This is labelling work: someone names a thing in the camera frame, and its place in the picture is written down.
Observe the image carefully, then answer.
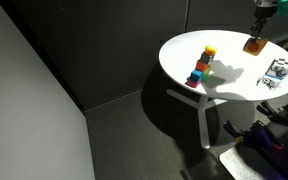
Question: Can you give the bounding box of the white round table base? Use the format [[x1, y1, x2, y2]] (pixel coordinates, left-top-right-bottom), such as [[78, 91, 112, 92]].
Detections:
[[166, 89, 226, 149]]

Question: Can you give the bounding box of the light green block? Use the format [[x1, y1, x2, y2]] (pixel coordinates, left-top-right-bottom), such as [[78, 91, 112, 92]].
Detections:
[[203, 66, 211, 74]]

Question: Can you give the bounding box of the magenta block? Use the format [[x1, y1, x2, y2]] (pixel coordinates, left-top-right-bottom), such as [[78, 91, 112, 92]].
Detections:
[[185, 79, 201, 88]]

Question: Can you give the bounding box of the orange-red block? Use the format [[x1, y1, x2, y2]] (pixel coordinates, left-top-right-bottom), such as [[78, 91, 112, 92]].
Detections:
[[195, 61, 209, 72]]

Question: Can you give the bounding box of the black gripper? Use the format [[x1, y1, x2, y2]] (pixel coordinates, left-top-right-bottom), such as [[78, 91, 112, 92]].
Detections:
[[250, 6, 277, 39]]

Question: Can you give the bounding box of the orange plushy number cube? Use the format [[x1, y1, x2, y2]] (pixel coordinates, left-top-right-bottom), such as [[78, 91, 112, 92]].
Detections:
[[243, 37, 268, 56]]

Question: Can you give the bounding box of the checkered plush cube with pictures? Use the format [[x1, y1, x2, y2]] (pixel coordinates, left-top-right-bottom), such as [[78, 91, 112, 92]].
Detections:
[[256, 58, 288, 91]]

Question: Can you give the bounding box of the purple clamp upper right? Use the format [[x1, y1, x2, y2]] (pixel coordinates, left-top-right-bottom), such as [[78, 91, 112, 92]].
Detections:
[[256, 101, 288, 126]]

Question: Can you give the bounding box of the blue block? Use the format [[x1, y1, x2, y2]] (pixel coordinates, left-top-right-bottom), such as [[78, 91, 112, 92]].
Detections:
[[190, 70, 203, 82]]

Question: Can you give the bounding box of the purple clamp near plate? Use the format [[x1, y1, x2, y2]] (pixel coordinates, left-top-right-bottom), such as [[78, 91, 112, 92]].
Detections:
[[223, 120, 284, 151]]

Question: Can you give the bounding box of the grey block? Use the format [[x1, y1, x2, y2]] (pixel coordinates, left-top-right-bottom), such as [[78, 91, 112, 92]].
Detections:
[[199, 52, 214, 64]]

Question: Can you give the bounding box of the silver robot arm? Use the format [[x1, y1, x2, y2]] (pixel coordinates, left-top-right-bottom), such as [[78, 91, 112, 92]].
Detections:
[[250, 0, 278, 39]]

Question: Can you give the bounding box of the grey metal plate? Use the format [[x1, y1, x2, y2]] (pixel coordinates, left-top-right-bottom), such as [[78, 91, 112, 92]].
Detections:
[[219, 146, 263, 180]]

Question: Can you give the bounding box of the dark green block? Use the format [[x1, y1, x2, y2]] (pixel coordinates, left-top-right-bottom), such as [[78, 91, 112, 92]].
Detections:
[[202, 74, 208, 81]]

